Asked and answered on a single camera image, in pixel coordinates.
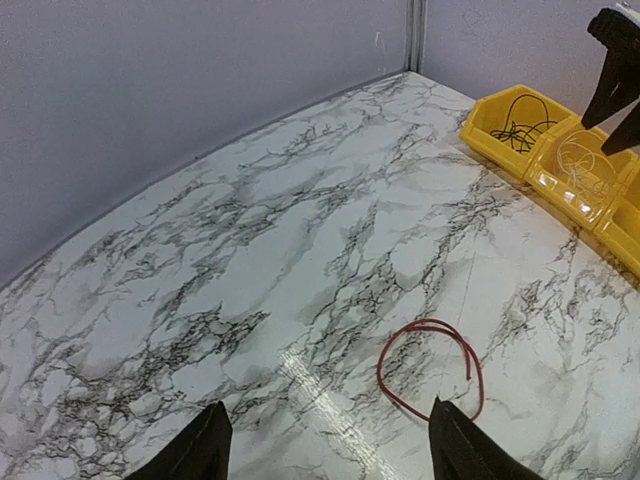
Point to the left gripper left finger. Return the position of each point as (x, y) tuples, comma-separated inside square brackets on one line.
[(200, 451)]

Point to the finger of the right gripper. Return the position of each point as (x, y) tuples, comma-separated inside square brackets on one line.
[(617, 29), (626, 133)]

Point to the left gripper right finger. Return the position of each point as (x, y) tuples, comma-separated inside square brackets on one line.
[(461, 450)]

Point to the yellow three-compartment bin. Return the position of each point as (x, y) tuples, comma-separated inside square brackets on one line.
[(541, 142)]

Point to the right aluminium frame post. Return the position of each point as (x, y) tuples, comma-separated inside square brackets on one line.
[(415, 34)]

